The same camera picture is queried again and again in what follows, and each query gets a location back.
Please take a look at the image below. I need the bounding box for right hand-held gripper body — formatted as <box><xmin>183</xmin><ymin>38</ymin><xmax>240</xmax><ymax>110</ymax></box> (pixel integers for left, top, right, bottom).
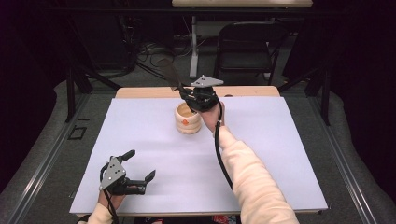
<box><xmin>183</xmin><ymin>74</ymin><xmax>225</xmax><ymax>114</ymax></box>

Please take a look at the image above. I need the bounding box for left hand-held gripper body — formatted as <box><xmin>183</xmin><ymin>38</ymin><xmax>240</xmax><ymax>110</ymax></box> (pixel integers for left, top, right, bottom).
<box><xmin>98</xmin><ymin>156</ymin><xmax>148</xmax><ymax>197</ymax></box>

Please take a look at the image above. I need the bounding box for cream ribbed cup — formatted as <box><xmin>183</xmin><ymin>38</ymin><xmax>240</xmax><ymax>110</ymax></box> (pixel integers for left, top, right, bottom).
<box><xmin>174</xmin><ymin>102</ymin><xmax>203</xmax><ymax>135</ymax></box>

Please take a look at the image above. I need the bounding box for person's left hand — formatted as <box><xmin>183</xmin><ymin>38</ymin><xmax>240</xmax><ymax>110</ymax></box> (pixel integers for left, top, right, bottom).
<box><xmin>97</xmin><ymin>189</ymin><xmax>127</xmax><ymax>210</ymax></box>

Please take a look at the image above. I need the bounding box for person's right hand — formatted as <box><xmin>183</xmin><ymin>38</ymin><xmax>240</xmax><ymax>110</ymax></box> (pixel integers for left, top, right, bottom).
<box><xmin>199</xmin><ymin>100</ymin><xmax>226</xmax><ymax>134</ymax></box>

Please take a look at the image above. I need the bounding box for white table mat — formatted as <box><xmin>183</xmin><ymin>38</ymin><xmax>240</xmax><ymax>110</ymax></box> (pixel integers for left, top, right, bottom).
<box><xmin>68</xmin><ymin>95</ymin><xmax>329</xmax><ymax>216</ymax></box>

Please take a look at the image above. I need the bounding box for white table leg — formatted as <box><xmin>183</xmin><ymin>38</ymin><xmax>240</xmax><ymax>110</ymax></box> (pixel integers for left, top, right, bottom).
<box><xmin>189</xmin><ymin>15</ymin><xmax>200</xmax><ymax>79</ymax></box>

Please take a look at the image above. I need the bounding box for wooden table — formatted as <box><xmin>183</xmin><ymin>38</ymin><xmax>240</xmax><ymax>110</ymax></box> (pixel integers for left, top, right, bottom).
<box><xmin>74</xmin><ymin>86</ymin><xmax>323</xmax><ymax>217</ymax></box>

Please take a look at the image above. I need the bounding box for person's dark printed clothing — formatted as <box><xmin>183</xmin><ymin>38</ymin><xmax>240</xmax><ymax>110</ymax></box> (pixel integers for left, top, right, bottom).
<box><xmin>134</xmin><ymin>214</ymin><xmax>242</xmax><ymax>224</ymax></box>

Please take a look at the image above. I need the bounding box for black folding chair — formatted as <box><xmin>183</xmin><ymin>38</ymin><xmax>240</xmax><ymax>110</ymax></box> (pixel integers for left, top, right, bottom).
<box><xmin>213</xmin><ymin>21</ymin><xmax>289</xmax><ymax>87</ymax></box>

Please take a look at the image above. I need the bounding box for black metal stand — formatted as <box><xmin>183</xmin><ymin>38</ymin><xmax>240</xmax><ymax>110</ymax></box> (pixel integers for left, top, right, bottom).
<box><xmin>64</xmin><ymin>63</ymin><xmax>123</xmax><ymax>124</ymax></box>
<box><xmin>276</xmin><ymin>63</ymin><xmax>332</xmax><ymax>127</ymax></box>

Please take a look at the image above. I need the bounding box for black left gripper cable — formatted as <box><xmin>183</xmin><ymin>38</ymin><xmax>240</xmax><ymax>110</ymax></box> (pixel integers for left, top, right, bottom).
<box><xmin>99</xmin><ymin>163</ymin><xmax>120</xmax><ymax>224</ymax></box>

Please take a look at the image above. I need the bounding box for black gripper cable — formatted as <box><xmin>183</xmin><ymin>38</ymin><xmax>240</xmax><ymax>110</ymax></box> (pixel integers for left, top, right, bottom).
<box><xmin>213</xmin><ymin>101</ymin><xmax>234</xmax><ymax>190</ymax></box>
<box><xmin>99</xmin><ymin>163</ymin><xmax>120</xmax><ymax>224</ymax></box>

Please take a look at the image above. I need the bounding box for tangle of floor cables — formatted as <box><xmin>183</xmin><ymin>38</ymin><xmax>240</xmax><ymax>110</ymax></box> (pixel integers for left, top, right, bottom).
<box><xmin>124</xmin><ymin>18</ymin><xmax>191</xmax><ymax>88</ymax></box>

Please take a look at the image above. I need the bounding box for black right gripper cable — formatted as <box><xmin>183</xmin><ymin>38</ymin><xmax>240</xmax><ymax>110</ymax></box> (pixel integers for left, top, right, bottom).
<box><xmin>213</xmin><ymin>101</ymin><xmax>234</xmax><ymax>190</ymax></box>

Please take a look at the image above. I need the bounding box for aluminium floor rail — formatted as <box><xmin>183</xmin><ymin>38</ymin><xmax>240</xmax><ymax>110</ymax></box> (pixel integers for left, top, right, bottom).
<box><xmin>306</xmin><ymin>92</ymin><xmax>379</xmax><ymax>224</ymax></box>
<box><xmin>3</xmin><ymin>92</ymin><xmax>92</xmax><ymax>224</ymax></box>

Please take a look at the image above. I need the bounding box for black horizontal frame bar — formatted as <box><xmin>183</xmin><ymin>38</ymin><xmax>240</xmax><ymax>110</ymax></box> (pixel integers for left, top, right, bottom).
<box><xmin>46</xmin><ymin>7</ymin><xmax>347</xmax><ymax>17</ymax></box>

